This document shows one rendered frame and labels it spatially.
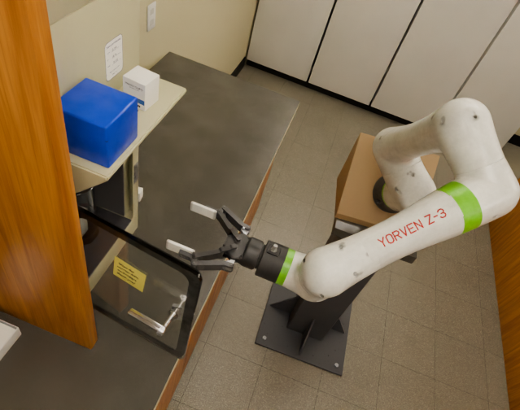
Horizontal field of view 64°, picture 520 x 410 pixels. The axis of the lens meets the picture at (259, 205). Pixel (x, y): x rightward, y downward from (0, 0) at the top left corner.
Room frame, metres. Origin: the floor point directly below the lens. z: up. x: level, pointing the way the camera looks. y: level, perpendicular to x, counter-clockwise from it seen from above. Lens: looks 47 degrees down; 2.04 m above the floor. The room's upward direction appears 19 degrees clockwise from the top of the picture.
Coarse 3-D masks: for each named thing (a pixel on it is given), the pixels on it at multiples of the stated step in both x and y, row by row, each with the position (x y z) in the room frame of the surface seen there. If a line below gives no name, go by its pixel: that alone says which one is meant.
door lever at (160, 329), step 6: (132, 312) 0.38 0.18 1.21; (138, 312) 0.38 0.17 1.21; (168, 312) 0.41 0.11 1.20; (174, 312) 0.40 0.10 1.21; (138, 318) 0.37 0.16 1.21; (144, 318) 0.37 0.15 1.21; (150, 318) 0.38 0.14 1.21; (168, 318) 0.39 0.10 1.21; (174, 318) 0.40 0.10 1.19; (144, 324) 0.37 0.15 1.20; (150, 324) 0.37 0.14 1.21; (156, 324) 0.37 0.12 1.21; (168, 324) 0.38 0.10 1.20; (156, 330) 0.36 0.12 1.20; (162, 330) 0.36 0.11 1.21
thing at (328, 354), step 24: (336, 240) 1.17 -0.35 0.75; (360, 288) 1.10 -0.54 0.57; (264, 312) 1.16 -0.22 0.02; (288, 312) 1.21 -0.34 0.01; (312, 312) 1.11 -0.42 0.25; (336, 312) 1.11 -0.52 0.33; (264, 336) 1.02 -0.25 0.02; (288, 336) 1.07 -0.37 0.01; (312, 336) 1.11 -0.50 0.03; (336, 336) 1.16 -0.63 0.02; (312, 360) 0.98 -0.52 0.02; (336, 360) 1.03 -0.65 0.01
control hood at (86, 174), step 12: (168, 84) 0.76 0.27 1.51; (168, 96) 0.72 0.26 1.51; (180, 96) 0.73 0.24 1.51; (156, 108) 0.67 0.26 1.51; (168, 108) 0.68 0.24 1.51; (144, 120) 0.62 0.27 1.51; (156, 120) 0.63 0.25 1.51; (144, 132) 0.59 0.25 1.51; (132, 144) 0.54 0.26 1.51; (72, 156) 0.47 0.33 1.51; (120, 156) 0.51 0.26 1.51; (72, 168) 0.45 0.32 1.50; (84, 168) 0.45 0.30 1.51; (96, 168) 0.46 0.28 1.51; (108, 168) 0.47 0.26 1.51; (84, 180) 0.45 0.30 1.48; (96, 180) 0.45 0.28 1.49
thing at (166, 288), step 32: (96, 224) 0.44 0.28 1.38; (96, 256) 0.45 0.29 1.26; (128, 256) 0.43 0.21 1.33; (160, 256) 0.42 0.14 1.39; (96, 288) 0.45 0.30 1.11; (128, 288) 0.43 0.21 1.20; (160, 288) 0.41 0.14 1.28; (192, 288) 0.40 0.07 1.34; (128, 320) 0.43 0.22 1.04; (160, 320) 0.41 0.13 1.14; (192, 320) 0.40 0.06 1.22
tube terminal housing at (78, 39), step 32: (96, 0) 0.63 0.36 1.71; (128, 0) 0.73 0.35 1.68; (64, 32) 0.54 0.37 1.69; (96, 32) 0.62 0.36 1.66; (128, 32) 0.73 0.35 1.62; (64, 64) 0.53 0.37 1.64; (96, 64) 0.62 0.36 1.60; (128, 64) 0.73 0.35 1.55; (128, 160) 0.77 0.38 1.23; (128, 192) 0.77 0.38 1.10
